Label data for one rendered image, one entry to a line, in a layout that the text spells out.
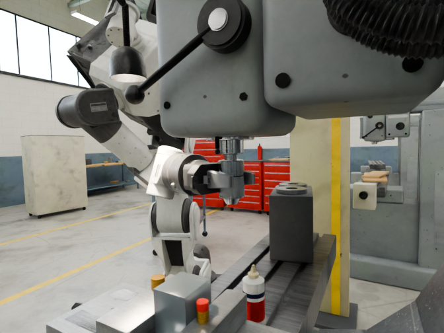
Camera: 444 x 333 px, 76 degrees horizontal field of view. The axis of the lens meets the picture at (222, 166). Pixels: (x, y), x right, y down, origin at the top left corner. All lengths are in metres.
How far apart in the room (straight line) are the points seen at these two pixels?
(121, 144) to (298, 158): 1.59
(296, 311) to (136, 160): 0.60
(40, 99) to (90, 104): 8.26
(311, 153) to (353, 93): 1.88
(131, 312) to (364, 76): 0.41
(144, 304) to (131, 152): 0.54
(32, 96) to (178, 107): 8.58
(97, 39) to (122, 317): 0.81
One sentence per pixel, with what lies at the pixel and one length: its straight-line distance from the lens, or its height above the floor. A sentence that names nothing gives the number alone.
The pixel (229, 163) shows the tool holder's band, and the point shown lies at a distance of 0.49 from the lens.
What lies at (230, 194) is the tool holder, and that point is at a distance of 0.50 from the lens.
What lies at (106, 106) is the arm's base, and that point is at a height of 1.41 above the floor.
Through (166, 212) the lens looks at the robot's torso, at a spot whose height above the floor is 1.04.
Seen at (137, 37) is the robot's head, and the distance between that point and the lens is 0.88.
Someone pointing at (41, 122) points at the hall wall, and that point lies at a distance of 9.00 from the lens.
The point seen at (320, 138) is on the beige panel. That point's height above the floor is 1.34.
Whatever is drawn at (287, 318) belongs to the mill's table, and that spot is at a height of 0.97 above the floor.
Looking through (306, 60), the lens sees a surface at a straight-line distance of 0.36.
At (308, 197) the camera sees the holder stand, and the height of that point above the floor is 1.15.
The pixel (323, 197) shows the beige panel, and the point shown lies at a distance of 2.24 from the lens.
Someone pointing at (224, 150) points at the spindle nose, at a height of 1.29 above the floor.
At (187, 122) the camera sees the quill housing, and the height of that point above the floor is 1.33.
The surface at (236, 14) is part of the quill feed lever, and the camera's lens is 0.40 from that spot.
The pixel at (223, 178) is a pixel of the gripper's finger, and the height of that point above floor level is 1.24.
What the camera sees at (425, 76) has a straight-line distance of 0.36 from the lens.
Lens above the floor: 1.29
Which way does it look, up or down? 4 degrees down
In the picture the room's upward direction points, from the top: 1 degrees counter-clockwise
